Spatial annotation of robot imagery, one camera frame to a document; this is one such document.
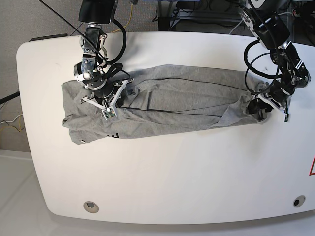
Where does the black table leg stand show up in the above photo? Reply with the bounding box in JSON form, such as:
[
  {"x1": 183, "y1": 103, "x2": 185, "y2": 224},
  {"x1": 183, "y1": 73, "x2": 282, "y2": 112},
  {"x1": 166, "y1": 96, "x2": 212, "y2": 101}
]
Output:
[{"x1": 155, "y1": 0, "x2": 178, "y2": 31}]

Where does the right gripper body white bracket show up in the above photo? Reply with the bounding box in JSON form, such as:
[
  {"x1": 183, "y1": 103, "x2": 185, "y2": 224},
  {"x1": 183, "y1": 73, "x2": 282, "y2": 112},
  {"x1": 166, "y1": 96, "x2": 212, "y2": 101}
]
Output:
[{"x1": 80, "y1": 78, "x2": 134, "y2": 114}]

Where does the grey T-shirt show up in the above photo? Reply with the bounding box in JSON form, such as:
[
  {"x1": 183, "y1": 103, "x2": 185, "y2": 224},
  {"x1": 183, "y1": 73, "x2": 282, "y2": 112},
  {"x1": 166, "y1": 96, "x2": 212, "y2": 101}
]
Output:
[{"x1": 62, "y1": 65, "x2": 258, "y2": 145}]

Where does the table grommet hole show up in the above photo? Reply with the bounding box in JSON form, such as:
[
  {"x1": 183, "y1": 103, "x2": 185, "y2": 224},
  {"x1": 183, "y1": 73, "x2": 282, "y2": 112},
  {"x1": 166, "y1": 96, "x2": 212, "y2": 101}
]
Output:
[
  {"x1": 293, "y1": 195, "x2": 306, "y2": 207},
  {"x1": 83, "y1": 201, "x2": 99, "y2": 214}
]

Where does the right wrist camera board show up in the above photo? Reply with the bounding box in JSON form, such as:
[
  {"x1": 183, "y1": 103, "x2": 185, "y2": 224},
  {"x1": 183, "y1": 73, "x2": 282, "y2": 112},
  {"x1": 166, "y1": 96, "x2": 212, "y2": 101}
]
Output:
[{"x1": 101, "y1": 107, "x2": 117, "y2": 120}]

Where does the right table grommet hole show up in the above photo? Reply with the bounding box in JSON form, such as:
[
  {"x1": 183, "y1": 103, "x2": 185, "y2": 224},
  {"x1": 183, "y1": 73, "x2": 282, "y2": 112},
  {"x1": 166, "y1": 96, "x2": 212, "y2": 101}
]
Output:
[{"x1": 293, "y1": 195, "x2": 306, "y2": 207}]

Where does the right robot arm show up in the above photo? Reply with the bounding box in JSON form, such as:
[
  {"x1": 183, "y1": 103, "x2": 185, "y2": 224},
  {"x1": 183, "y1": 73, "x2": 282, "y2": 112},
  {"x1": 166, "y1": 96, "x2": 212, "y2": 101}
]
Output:
[{"x1": 74, "y1": 0, "x2": 133, "y2": 119}]

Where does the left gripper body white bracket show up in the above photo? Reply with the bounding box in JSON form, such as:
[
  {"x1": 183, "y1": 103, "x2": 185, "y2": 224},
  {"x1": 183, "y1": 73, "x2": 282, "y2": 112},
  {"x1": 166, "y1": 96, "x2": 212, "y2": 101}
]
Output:
[{"x1": 252, "y1": 85, "x2": 291, "y2": 122}]

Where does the red triangle sticker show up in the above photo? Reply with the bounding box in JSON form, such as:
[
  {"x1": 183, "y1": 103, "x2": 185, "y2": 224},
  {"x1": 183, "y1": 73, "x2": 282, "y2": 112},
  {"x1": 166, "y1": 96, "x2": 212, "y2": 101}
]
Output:
[{"x1": 309, "y1": 157, "x2": 315, "y2": 176}]

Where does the white cable at left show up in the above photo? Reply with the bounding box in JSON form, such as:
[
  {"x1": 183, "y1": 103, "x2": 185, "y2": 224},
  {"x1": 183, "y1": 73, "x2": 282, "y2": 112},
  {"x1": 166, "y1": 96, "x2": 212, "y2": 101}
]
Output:
[{"x1": 0, "y1": 114, "x2": 24, "y2": 132}]

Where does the black bar behind table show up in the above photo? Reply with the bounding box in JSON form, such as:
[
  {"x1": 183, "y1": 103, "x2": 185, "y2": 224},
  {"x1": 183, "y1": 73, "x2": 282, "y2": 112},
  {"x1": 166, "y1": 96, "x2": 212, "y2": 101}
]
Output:
[{"x1": 29, "y1": 33, "x2": 68, "y2": 42}]

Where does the yellow cable on floor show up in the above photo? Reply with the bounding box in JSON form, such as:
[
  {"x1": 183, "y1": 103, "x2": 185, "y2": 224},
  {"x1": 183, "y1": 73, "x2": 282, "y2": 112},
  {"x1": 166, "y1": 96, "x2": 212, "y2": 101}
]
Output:
[{"x1": 113, "y1": 4, "x2": 134, "y2": 34}]

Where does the left table grommet hole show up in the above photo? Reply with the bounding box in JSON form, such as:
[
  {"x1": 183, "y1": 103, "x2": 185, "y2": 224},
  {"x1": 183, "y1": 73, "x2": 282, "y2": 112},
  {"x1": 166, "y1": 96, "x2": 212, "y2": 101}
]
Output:
[{"x1": 83, "y1": 201, "x2": 99, "y2": 214}]

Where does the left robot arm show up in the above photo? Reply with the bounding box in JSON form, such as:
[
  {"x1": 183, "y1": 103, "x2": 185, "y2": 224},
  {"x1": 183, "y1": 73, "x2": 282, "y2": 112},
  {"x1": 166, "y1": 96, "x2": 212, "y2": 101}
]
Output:
[{"x1": 239, "y1": 0, "x2": 311, "y2": 121}]

